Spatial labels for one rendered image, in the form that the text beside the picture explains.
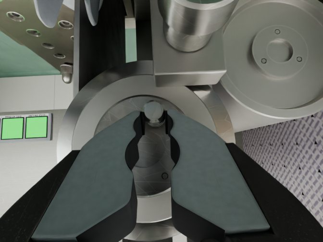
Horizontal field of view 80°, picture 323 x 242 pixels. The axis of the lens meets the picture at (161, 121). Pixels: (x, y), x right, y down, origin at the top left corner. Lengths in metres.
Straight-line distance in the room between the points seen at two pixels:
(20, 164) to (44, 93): 2.86
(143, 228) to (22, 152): 0.47
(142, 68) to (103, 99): 0.04
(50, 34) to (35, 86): 3.11
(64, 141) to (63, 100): 3.09
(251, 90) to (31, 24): 0.37
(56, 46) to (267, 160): 0.46
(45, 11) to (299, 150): 0.30
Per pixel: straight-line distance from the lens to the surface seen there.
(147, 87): 0.16
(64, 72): 0.56
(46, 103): 3.38
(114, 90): 0.16
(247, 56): 0.20
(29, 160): 0.59
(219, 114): 0.17
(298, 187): 0.30
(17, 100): 3.64
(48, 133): 0.56
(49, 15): 0.21
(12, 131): 0.61
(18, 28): 0.46
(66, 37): 0.45
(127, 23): 0.62
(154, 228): 0.17
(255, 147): 0.38
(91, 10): 0.19
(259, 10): 0.22
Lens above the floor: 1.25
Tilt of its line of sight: 8 degrees down
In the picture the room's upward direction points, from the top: 177 degrees clockwise
